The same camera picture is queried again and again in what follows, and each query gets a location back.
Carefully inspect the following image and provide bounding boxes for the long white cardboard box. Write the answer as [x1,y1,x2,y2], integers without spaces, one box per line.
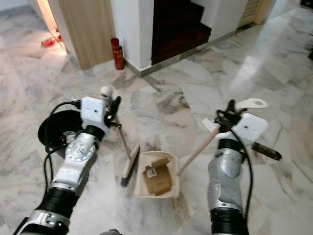
[201,117,221,133]

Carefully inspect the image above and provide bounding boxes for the black plastic bucket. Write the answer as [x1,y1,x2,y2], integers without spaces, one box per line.
[37,109,80,153]

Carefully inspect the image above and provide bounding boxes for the cream dustpan with wooden handle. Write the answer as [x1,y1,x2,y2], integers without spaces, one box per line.
[134,97,269,199]

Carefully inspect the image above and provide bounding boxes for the red spray can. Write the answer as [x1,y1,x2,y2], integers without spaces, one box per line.
[110,37,126,71]

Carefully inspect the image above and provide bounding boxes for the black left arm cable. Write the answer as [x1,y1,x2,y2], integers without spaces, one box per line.
[43,100,83,197]

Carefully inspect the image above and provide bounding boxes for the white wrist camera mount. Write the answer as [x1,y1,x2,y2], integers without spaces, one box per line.
[224,112,270,146]
[80,96,110,127]

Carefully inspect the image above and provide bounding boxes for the brown stick shaped rubbish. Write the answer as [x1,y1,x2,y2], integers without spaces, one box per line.
[251,141,283,161]

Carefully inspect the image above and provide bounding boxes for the light wooden louvre door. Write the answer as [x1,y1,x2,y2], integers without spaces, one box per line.
[238,0,277,28]

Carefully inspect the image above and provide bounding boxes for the light wooden door panel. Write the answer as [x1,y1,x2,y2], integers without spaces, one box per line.
[58,0,116,71]

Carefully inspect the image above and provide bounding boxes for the brown cardboard piece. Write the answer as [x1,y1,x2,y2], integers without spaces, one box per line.
[143,156,174,197]

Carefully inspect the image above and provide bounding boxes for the wooden handled broom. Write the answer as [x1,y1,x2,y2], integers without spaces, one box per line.
[99,85,141,188]

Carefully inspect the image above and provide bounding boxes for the dark wooden staircase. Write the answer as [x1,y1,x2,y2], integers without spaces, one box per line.
[151,0,212,66]

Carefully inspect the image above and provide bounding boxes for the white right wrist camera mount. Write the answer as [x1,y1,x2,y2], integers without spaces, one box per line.
[224,112,270,146]

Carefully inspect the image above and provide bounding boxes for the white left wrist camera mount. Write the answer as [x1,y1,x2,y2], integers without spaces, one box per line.
[80,96,110,127]

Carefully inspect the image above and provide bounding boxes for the red slippers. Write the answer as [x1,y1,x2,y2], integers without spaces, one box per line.
[41,34,64,48]

